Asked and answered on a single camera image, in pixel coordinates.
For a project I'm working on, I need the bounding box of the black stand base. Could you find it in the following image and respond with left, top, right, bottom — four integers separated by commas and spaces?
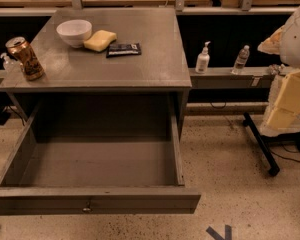
243, 113, 300, 176

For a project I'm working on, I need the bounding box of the crumpled clear plastic wrap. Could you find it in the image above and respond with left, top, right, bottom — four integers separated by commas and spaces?
268, 64, 285, 75

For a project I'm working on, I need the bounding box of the grey shelf rail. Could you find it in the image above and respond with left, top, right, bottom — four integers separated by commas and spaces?
189, 67, 275, 89

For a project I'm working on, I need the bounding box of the white pump lotion bottle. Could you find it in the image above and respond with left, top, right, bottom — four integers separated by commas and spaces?
195, 41, 210, 73

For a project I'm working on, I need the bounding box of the small clear sanitizer bottle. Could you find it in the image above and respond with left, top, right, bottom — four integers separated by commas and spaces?
0, 53, 17, 72

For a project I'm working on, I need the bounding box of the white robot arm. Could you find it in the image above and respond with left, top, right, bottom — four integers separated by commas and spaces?
257, 6, 300, 137

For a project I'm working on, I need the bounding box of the dark snack bar packet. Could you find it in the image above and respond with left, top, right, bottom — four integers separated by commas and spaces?
106, 43, 142, 58

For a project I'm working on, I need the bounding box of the white bowl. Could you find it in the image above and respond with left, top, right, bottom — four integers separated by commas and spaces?
56, 19, 92, 48

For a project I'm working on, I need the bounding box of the grey drawer cabinet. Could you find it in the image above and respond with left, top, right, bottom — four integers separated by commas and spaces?
0, 8, 191, 139

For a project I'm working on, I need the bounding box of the grey top drawer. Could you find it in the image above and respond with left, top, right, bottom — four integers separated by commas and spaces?
0, 94, 200, 215

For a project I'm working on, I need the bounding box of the clear water bottle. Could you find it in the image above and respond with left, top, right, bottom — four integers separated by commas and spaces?
231, 45, 250, 74

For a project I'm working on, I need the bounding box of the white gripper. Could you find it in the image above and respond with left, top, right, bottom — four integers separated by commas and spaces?
260, 69, 300, 137

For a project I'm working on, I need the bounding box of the yellow sponge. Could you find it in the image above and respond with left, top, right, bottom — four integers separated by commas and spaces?
84, 30, 117, 52

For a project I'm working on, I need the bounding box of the orange drink can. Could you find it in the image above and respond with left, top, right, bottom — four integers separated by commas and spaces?
5, 36, 44, 81

